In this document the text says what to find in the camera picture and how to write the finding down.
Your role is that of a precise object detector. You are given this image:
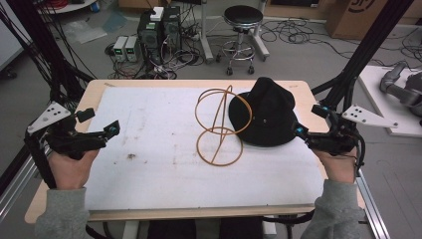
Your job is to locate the person's left hand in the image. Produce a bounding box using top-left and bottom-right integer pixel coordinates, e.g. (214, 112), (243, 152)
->
(47, 148), (101, 191)

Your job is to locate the black frame strut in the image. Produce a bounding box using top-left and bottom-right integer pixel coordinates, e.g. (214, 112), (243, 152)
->
(5, 0), (95, 111)
(312, 0), (416, 111)

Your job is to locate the tangle of black floor cables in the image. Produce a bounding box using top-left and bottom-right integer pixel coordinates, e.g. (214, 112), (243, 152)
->
(260, 18), (422, 68)

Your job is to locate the aluminium rail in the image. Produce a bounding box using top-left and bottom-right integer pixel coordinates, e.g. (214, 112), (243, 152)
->
(355, 168), (391, 239)
(0, 155), (38, 223)

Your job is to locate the black round stool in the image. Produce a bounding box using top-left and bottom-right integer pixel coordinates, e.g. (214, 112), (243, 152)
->
(216, 5), (265, 76)

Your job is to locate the person's right hand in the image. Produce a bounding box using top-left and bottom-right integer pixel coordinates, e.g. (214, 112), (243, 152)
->
(312, 147), (358, 184)

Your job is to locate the black computer tower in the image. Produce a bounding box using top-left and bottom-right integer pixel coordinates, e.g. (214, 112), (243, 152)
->
(161, 5), (183, 54)
(136, 11), (164, 66)

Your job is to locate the wooden wire hat stand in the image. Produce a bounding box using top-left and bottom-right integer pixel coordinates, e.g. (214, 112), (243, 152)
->
(194, 85), (254, 167)

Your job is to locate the white table mat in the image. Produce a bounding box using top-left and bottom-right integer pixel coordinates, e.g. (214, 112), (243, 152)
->
(84, 86), (325, 211)

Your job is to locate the cardboard box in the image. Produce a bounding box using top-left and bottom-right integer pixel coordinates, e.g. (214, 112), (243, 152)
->
(325, 0), (422, 41)

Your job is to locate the grey power supply unit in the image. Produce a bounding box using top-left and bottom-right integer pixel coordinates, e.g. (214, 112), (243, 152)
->
(112, 35), (129, 62)
(124, 35), (140, 63)

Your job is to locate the white box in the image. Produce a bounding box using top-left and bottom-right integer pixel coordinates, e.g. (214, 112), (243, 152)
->
(149, 6), (165, 22)

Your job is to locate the black felt hat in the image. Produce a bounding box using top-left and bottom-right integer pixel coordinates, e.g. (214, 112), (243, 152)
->
(228, 77), (302, 147)

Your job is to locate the white platform board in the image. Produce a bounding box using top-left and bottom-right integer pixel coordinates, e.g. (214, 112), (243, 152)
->
(357, 65), (422, 138)

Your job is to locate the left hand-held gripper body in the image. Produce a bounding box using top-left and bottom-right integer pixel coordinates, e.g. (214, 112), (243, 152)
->
(24, 101), (107, 161)

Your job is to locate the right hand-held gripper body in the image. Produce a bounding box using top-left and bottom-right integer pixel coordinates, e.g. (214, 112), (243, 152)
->
(305, 104), (399, 156)

